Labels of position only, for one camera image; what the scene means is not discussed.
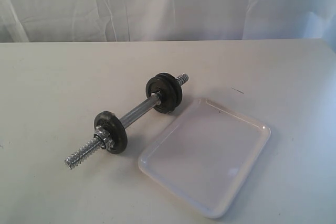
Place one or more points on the black far-end weight plate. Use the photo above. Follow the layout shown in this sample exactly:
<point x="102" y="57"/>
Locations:
<point x="114" y="126"/>

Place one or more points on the chrome star collar nut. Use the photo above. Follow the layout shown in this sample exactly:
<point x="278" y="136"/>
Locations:
<point x="104" y="136"/>

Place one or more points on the chrome threaded dumbbell bar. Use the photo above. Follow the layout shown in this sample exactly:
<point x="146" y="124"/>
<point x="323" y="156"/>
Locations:
<point x="94" y="144"/>

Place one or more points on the white rectangular plastic tray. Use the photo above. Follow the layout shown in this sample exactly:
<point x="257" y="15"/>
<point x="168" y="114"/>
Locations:
<point x="205" y="155"/>

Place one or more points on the white backdrop curtain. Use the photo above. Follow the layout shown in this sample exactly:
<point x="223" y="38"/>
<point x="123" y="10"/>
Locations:
<point x="150" y="20"/>

